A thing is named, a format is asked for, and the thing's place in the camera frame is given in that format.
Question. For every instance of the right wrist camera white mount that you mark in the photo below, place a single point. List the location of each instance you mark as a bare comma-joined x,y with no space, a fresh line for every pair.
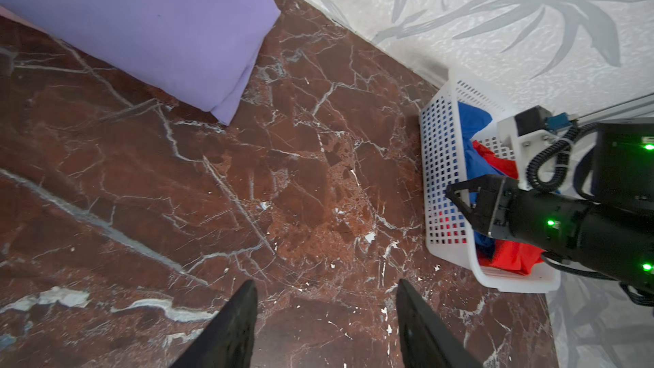
521,136

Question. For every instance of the blue printed t shirt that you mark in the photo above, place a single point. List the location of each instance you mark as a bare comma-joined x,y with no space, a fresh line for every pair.
472,120

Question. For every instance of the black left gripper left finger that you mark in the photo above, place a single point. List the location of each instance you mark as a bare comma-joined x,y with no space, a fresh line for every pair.
228,340

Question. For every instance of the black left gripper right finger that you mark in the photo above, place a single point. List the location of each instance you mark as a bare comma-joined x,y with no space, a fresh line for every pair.
425,340

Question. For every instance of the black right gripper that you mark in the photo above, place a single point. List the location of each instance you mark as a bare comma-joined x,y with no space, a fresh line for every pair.
490,213

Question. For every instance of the folded purple t shirt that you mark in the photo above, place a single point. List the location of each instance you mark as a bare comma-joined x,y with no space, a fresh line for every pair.
202,52

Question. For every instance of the red t shirt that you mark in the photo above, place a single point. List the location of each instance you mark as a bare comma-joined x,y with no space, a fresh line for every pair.
513,257

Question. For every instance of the white plastic laundry basket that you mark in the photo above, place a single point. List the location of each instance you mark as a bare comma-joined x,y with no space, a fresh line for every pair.
442,163

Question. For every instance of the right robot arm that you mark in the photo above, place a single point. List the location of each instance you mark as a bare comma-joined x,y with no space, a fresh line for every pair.
589,206

